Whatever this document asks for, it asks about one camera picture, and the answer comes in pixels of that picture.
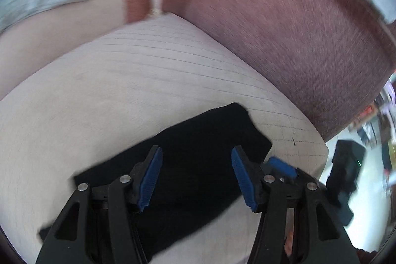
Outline black pants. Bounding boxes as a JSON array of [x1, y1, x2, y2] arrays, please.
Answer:
[[37, 103, 272, 263]]

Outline pink quilted sofa seat cover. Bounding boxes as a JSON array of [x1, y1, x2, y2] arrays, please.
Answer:
[[1, 14, 328, 263]]

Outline red sofa backrest cushion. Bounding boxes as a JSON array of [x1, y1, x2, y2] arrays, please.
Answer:
[[162, 0, 395, 139]]

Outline pink quilted back cushion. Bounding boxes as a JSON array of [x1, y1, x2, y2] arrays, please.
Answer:
[[1, 0, 151, 97]]

